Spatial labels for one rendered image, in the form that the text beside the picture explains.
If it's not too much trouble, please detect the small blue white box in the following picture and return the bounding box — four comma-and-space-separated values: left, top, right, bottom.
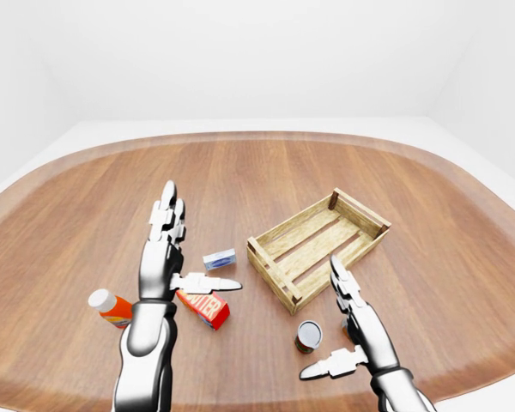
202, 248, 237, 272

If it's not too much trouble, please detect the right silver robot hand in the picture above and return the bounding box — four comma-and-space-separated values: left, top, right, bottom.
299, 254, 401, 381

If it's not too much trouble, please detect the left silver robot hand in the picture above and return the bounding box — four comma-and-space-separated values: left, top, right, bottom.
136, 179, 244, 305

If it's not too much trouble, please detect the tin can with silver lid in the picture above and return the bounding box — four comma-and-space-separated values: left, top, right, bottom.
294, 319, 324, 354

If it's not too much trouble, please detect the wooden slat tray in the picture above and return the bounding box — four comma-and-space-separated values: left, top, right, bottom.
245, 187, 392, 316

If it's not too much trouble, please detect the red yellow butter box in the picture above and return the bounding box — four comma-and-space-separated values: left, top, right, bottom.
175, 288, 231, 331

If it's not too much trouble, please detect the orange bottle with white cap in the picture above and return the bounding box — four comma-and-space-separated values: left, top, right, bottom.
88, 288, 134, 330

